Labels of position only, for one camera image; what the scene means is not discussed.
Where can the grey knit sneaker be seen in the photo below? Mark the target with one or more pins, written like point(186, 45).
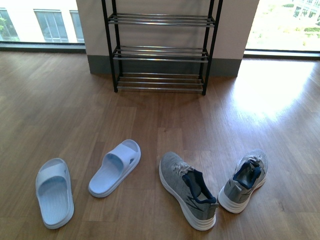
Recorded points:
point(188, 187)
point(249, 175)

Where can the black metal shoe rack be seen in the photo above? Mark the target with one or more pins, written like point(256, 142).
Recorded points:
point(161, 68)

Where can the light blue right slide sandal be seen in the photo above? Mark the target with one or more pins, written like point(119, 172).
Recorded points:
point(115, 167)

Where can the light blue slide sandal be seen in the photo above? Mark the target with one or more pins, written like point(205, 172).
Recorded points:
point(54, 193)
point(115, 167)

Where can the light blue left slide sandal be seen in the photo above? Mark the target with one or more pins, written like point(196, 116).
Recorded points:
point(54, 193)

